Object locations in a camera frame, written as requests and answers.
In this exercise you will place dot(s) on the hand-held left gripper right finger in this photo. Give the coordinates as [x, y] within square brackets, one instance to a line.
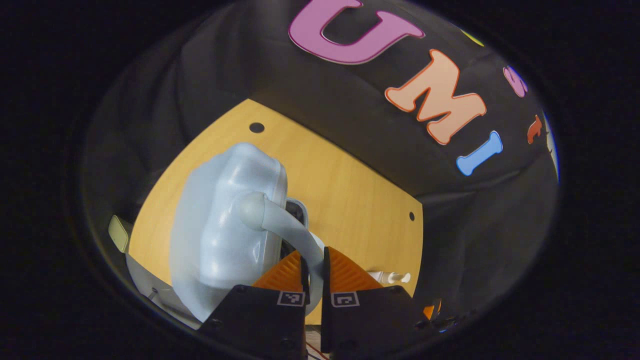
[370, 320]

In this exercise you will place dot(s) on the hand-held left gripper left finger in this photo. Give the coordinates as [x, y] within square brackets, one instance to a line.
[250, 320]

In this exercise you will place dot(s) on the white pump bottle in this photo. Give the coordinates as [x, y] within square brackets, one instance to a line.
[395, 277]

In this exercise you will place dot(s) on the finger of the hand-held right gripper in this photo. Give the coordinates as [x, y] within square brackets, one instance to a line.
[433, 309]

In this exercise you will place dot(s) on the pale beige object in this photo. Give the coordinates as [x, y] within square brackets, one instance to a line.
[120, 234]

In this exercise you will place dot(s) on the light blue suitcase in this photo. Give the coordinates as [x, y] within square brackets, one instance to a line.
[225, 235]

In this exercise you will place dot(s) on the black backdrop cloth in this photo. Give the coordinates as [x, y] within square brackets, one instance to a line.
[325, 100]

